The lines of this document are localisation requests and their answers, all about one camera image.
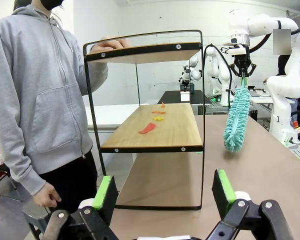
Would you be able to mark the background person in black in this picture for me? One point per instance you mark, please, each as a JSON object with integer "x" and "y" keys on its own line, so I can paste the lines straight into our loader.
{"x": 283, "y": 65}

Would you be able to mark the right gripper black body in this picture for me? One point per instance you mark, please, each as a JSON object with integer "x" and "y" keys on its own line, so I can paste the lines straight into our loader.
{"x": 243, "y": 60}

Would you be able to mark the black table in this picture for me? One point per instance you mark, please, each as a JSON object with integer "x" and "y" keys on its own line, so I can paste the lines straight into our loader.
{"x": 172, "y": 96}

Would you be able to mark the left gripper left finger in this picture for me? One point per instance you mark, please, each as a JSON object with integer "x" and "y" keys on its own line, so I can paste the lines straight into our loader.
{"x": 106, "y": 197}

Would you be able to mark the teal microfiber duster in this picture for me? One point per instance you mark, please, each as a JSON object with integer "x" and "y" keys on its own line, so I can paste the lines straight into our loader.
{"x": 236, "y": 120}

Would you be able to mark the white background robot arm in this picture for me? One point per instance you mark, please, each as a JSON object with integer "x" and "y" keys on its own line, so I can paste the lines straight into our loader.
{"x": 223, "y": 82}

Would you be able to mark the orange paper scrap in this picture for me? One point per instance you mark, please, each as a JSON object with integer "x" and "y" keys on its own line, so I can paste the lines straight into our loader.
{"x": 158, "y": 112}

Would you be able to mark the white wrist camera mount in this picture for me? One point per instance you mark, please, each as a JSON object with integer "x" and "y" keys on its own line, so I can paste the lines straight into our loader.
{"x": 233, "y": 50}

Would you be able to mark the grey metal stool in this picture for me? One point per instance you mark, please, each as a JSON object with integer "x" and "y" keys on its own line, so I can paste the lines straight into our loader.
{"x": 35, "y": 215}

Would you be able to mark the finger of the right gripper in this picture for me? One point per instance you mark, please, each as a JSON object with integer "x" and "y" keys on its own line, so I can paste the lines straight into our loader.
{"x": 251, "y": 68}
{"x": 236, "y": 68}

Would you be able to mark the red emergency stop button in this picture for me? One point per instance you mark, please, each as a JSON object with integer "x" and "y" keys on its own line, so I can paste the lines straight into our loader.
{"x": 298, "y": 128}

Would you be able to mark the person's right forearm grey sleeve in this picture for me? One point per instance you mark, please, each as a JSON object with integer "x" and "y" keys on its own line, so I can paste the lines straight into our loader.
{"x": 25, "y": 160}

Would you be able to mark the person's left forearm grey sleeve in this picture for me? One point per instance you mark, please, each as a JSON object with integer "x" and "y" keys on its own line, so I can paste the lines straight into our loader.
{"x": 96, "y": 75}

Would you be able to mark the person's right hand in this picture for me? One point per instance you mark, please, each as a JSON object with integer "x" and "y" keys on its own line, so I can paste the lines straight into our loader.
{"x": 47, "y": 197}

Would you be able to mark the person's left hand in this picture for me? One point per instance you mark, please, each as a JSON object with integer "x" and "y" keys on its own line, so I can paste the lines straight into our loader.
{"x": 113, "y": 43}

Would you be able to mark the two-tier wooden black-framed shelf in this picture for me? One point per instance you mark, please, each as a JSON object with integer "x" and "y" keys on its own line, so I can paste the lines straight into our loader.
{"x": 165, "y": 125}

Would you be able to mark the person in grey hoodie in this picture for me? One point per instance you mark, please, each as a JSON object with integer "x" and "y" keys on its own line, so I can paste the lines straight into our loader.
{"x": 40, "y": 87}

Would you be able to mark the green paper scrap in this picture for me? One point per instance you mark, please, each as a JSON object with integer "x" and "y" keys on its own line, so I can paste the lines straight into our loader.
{"x": 199, "y": 152}

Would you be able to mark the small white background robot arm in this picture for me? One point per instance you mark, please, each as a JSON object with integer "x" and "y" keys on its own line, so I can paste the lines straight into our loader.
{"x": 193, "y": 73}

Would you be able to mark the red paper scrap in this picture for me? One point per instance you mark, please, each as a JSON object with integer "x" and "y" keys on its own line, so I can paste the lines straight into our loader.
{"x": 147, "y": 128}
{"x": 163, "y": 105}

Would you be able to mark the small white box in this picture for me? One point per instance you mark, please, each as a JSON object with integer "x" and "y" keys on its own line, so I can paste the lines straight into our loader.
{"x": 185, "y": 97}

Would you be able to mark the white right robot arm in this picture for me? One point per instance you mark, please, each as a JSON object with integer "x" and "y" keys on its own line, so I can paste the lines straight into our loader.
{"x": 286, "y": 85}

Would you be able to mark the yellow paper scrap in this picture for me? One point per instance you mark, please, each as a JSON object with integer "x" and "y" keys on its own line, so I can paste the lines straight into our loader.
{"x": 158, "y": 118}

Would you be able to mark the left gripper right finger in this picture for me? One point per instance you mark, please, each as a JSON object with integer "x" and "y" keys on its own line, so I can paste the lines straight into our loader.
{"x": 223, "y": 195}

